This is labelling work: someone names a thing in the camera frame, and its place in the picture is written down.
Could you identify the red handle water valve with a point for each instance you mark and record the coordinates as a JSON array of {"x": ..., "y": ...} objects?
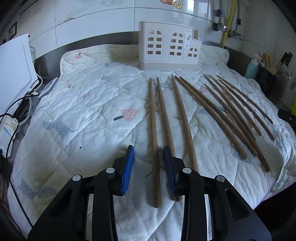
[{"x": 219, "y": 27}]

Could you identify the wooden chopstick nine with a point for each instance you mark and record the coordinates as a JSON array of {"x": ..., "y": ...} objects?
[{"x": 271, "y": 136}]

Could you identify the wooden chopstick seven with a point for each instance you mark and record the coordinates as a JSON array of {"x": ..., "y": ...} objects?
[{"x": 237, "y": 115}]

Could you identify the wooden chopstick one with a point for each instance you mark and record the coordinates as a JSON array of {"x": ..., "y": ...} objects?
[{"x": 155, "y": 155}]

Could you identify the white microwave oven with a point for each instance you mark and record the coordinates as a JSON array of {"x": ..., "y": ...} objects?
[{"x": 17, "y": 71}]

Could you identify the teal soap bottle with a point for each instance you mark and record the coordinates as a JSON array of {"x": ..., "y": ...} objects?
[{"x": 252, "y": 67}]

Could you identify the wooden chopstick two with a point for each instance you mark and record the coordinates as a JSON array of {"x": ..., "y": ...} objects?
[{"x": 169, "y": 138}]

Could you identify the wall power socket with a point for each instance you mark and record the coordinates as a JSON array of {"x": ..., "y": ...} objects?
[{"x": 13, "y": 31}]

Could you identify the white quilted mat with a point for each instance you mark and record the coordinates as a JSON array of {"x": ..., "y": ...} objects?
[{"x": 100, "y": 106}]

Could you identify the white power strip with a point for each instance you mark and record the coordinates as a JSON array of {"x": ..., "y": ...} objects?
[{"x": 9, "y": 128}]

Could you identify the white plastic utensil holder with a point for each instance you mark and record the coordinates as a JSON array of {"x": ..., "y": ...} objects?
[{"x": 167, "y": 46}]

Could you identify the wooden chopstick five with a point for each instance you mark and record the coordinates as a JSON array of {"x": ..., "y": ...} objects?
[{"x": 224, "y": 118}]

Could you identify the wooden chopstick three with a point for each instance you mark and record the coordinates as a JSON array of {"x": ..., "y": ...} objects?
[{"x": 187, "y": 131}]

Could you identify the black handled cleaver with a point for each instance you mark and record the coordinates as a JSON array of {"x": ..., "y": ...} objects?
[{"x": 285, "y": 60}]

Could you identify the black utensil cup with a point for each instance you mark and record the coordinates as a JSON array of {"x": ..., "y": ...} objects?
[{"x": 268, "y": 83}]

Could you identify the chrome water valve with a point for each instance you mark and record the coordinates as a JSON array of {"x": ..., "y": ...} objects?
[{"x": 235, "y": 35}]

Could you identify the wooden chopstick six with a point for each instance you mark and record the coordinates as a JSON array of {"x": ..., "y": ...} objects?
[{"x": 253, "y": 145}]

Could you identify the small grey white device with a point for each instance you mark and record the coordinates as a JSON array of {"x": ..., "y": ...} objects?
[{"x": 48, "y": 88}]

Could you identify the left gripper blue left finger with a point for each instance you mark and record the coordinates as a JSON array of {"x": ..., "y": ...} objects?
[{"x": 65, "y": 218}]

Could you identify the wooden spoon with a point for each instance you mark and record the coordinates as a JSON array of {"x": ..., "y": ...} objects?
[{"x": 272, "y": 70}]

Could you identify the wooden chopstick eight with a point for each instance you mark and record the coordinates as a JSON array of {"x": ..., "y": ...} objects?
[{"x": 234, "y": 99}]

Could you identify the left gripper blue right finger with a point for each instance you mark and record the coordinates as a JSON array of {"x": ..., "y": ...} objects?
[{"x": 231, "y": 216}]

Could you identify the wooden chopstick four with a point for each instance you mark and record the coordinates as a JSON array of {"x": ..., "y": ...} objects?
[{"x": 217, "y": 119}]

